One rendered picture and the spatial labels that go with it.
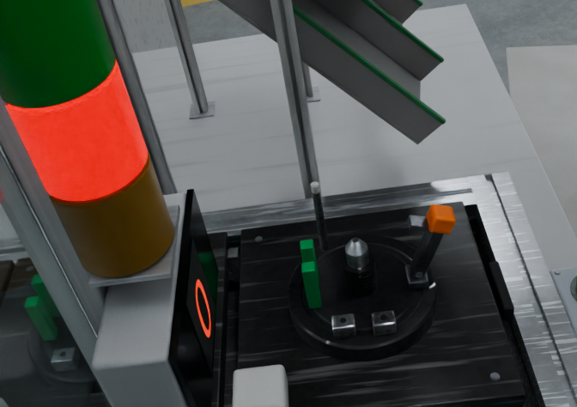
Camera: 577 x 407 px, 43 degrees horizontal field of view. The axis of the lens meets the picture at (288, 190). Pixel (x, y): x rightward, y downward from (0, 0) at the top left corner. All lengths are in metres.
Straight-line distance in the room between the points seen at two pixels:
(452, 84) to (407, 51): 0.26
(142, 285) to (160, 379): 0.05
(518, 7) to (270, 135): 2.20
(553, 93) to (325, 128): 0.34
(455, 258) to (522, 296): 0.07
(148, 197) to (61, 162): 0.05
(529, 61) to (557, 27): 1.84
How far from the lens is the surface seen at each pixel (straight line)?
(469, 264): 0.74
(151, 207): 0.35
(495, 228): 0.79
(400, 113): 0.82
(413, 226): 0.64
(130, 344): 0.36
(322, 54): 0.79
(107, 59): 0.31
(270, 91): 1.21
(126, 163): 0.33
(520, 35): 3.01
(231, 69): 1.29
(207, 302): 0.43
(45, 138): 0.32
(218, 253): 0.78
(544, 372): 0.68
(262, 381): 0.64
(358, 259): 0.65
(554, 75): 1.20
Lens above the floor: 1.51
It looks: 40 degrees down
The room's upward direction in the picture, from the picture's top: 11 degrees counter-clockwise
